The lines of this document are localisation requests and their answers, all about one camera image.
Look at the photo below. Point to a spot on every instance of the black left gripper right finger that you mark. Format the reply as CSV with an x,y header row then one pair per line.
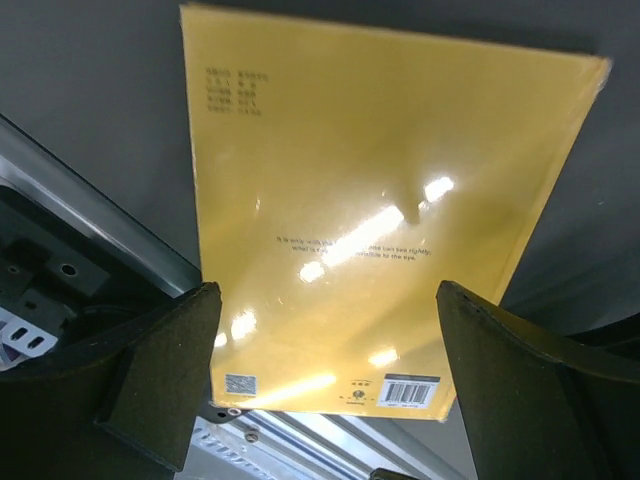
x,y
538,405

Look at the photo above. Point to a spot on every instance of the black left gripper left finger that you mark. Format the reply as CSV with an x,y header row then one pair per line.
x,y
118,405

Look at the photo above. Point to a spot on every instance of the yellow book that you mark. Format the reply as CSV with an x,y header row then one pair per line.
x,y
341,174

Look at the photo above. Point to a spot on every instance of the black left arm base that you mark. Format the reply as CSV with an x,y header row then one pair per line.
x,y
57,286

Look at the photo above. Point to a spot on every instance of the aluminium mounting rail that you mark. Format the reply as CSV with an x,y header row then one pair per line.
x,y
249,445

